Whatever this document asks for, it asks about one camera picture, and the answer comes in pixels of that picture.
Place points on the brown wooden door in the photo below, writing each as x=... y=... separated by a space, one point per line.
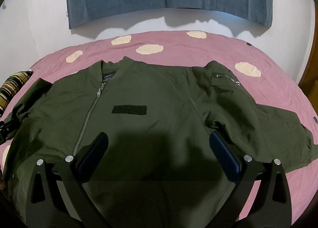
x=309 y=76

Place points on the olive green bomber jacket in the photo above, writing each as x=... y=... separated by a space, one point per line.
x=159 y=170

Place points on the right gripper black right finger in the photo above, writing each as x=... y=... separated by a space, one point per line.
x=272 y=204

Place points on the plaid brown pillow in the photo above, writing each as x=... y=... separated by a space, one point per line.
x=11 y=87

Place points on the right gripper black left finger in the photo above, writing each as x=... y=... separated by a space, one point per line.
x=45 y=206

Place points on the pink polka dot bedsheet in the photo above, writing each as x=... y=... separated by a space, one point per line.
x=264 y=80

